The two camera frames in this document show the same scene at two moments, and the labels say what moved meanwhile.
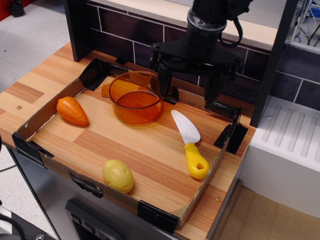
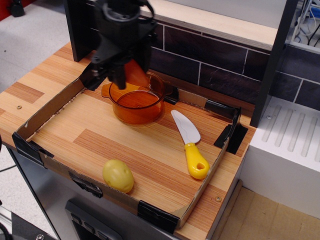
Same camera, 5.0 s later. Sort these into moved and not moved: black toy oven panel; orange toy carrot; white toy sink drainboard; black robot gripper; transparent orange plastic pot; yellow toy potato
Moved: black robot gripper; orange toy carrot
Not moved: black toy oven panel; white toy sink drainboard; transparent orange plastic pot; yellow toy potato
